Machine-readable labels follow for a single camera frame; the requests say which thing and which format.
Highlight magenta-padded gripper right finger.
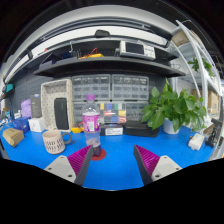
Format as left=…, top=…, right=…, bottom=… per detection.
left=133, top=144, right=183, bottom=186

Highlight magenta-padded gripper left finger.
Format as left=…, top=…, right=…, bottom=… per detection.
left=43, top=144, right=95, bottom=187

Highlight clear bottle with purple cap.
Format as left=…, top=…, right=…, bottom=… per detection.
left=81, top=94, right=102, bottom=157

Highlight beige patterned mug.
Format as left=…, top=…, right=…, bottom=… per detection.
left=41, top=129, right=73, bottom=155

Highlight white power adapter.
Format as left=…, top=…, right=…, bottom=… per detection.
left=187, top=132, right=205, bottom=152

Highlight yellow and red test leads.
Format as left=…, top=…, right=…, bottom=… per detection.
left=70, top=122, right=85, bottom=134

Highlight flat round red coaster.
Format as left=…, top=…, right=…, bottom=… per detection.
left=90, top=148, right=108, bottom=162

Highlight flat black case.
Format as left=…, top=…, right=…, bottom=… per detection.
left=123, top=120, right=161, bottom=138

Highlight small white box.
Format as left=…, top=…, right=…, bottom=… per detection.
left=28, top=116, right=47, bottom=133

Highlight black rectangular speaker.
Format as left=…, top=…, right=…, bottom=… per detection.
left=53, top=97, right=70, bottom=131

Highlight small brown cardboard box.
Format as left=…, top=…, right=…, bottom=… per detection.
left=2, top=127, right=25, bottom=148

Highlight grey small-parts drawer cabinet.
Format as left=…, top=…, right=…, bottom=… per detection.
left=125, top=100, right=148, bottom=122
left=73, top=101, right=88, bottom=124
left=71, top=74, right=112, bottom=102
left=111, top=74, right=150, bottom=101

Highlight black clamp stand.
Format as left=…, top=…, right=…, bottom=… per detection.
left=204, top=118, right=224, bottom=149

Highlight blue box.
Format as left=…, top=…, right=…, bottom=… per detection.
left=12, top=116, right=31, bottom=134

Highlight green potted plant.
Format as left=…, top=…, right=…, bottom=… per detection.
left=140, top=78, right=208, bottom=135

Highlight black box with white label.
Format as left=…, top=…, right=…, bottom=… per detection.
left=99, top=123, right=125, bottom=137

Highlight white perforated tray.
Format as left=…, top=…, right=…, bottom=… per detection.
left=40, top=78, right=75, bottom=132

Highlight dark grey upright box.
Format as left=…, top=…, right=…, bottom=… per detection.
left=30, top=94, right=43, bottom=119

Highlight purple bag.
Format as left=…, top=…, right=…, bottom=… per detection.
left=20, top=98, right=33, bottom=119

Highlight clear box of coloured parts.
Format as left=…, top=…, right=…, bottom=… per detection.
left=98, top=101, right=128, bottom=125

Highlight small teal box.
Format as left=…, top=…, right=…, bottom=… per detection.
left=2, top=83, right=15, bottom=94

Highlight dark grey workbench shelf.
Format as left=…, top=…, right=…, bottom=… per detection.
left=33, top=37, right=187, bottom=79

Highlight white metal shelf unit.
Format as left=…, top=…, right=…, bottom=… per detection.
left=169, top=19, right=223, bottom=134

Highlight white oscilloscope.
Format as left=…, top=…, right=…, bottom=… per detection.
left=118, top=40, right=157, bottom=61

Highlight small black device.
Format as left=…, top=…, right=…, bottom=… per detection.
left=94, top=29, right=111, bottom=39

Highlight yellow and red cable bundle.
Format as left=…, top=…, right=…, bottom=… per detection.
left=78, top=47, right=105, bottom=60

